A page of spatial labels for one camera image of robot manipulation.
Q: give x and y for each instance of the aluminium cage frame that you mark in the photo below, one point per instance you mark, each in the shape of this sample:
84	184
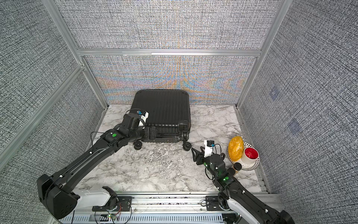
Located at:
15	144

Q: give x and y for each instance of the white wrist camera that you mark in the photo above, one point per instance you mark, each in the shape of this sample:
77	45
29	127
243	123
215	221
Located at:
143	117
208	148

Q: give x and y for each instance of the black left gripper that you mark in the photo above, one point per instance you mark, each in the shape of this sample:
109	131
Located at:
148	136

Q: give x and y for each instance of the white patterned plate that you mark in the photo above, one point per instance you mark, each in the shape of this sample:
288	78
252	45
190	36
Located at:
244	166

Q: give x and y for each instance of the black-capped small bottle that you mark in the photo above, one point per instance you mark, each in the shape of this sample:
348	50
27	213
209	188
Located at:
237	167

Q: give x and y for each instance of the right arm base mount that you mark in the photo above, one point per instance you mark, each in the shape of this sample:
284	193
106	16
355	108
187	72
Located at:
217	202

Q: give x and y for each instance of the red and white cup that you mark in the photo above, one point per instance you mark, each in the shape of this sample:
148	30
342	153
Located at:
250	156

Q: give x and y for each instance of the aluminium front rail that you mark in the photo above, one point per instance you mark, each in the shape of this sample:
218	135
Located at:
165	201

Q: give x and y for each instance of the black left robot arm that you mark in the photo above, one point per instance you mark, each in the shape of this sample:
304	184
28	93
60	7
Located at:
55	191

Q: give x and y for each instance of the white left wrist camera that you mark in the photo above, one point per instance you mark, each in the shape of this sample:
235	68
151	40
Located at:
143	117

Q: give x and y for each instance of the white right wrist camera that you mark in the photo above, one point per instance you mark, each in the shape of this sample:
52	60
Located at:
208	148

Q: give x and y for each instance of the black ribbed hard-shell suitcase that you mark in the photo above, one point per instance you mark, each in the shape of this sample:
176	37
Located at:
169	112

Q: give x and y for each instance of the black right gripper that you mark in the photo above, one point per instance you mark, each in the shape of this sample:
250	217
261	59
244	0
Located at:
200	156

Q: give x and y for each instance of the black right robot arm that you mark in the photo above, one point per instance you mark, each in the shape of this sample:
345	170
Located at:
232	194

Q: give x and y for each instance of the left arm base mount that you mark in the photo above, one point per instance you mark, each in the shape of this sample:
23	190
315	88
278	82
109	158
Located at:
115	202

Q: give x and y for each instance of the yellow mesh-wrapped bread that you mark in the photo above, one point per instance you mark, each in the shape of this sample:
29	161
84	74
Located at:
235	148

